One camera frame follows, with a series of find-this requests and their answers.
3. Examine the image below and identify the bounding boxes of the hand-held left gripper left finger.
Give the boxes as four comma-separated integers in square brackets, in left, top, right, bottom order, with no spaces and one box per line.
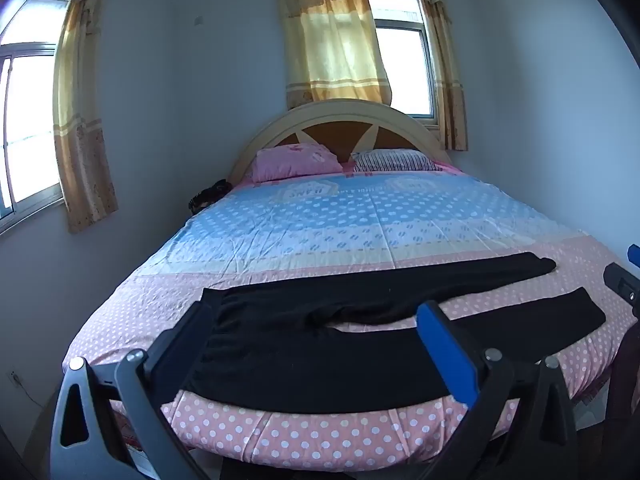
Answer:
[50,301,217,480]

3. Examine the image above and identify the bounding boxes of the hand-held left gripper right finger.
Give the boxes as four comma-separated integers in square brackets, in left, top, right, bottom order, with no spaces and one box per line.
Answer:
[415,301,581,480]

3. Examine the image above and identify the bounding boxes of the black pants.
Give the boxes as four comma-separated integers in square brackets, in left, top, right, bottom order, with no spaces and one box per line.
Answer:
[180,252,607,413]

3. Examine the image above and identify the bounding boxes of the dark cloth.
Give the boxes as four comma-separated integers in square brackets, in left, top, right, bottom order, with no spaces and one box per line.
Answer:
[600,320,640,461]

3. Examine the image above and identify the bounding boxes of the dark bag beside bed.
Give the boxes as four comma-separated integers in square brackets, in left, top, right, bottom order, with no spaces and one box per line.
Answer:
[188,180,232,212]

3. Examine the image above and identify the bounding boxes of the bed with polka-dot sheet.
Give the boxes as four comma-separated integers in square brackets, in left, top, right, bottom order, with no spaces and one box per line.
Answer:
[62,157,640,473]

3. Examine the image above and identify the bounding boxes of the striped pillow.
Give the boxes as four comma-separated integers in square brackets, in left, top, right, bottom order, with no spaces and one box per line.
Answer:
[350,149,443,173]

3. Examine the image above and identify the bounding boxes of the pink pillow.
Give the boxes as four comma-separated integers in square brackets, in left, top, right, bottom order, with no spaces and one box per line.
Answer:
[250,142,345,183]

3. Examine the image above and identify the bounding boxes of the arched wooden headboard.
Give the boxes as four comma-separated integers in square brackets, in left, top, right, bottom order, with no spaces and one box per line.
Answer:
[227,99,453,183]

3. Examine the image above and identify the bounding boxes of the yellow patterned curtain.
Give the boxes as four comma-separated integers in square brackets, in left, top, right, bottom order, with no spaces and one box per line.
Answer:
[52,0,120,234]
[275,0,392,111]
[410,0,470,152]

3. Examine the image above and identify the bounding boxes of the window behind headboard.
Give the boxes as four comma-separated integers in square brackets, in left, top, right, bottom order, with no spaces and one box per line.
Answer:
[364,0,443,128]

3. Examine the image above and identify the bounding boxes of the thin power cable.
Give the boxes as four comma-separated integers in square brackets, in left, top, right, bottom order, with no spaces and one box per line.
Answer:
[15,377,51,406]

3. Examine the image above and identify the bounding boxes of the side wall window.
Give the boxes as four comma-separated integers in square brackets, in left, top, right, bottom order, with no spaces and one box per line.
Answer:
[0,0,68,236]

